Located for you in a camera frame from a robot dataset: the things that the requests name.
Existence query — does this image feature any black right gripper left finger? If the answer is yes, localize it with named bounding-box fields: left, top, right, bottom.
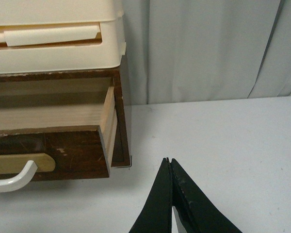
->
left=130, top=158, right=173, bottom=233

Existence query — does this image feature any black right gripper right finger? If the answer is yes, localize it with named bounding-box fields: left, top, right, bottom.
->
left=171, top=159, right=241, bottom=233

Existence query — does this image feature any wooden drawer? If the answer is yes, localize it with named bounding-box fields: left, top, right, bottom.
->
left=0, top=86, right=117, bottom=181

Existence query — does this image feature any white drawer handle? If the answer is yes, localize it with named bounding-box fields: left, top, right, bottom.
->
left=0, top=160, right=38, bottom=193

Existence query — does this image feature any dark brown wooden cabinet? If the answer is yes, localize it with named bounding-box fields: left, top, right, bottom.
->
left=0, top=64, right=131, bottom=167

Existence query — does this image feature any grey backdrop curtain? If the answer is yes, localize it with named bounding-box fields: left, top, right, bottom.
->
left=123, top=0, right=291, bottom=105

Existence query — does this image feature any cream plastic storage box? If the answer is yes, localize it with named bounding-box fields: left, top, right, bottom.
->
left=0, top=17, right=126, bottom=74

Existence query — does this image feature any cream plastic upper box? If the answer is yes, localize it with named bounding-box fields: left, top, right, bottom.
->
left=0, top=0, right=124, bottom=26

